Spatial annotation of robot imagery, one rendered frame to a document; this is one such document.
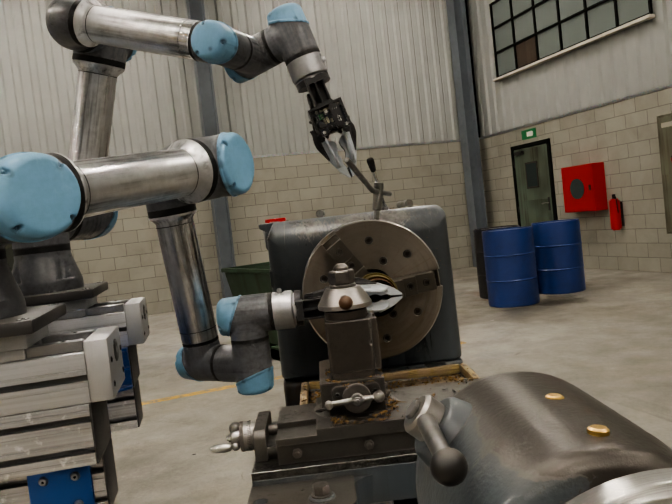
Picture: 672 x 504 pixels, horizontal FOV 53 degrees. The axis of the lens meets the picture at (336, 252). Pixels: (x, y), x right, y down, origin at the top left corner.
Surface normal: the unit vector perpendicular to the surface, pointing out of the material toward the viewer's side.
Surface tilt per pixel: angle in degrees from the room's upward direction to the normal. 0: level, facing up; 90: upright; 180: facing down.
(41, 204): 91
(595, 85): 90
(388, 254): 90
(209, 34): 90
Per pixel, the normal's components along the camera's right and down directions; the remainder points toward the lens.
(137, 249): 0.33, 0.01
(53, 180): 0.78, -0.04
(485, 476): -0.77, -0.62
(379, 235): 0.03, 0.05
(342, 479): -0.11, -0.99
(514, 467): -0.61, -0.79
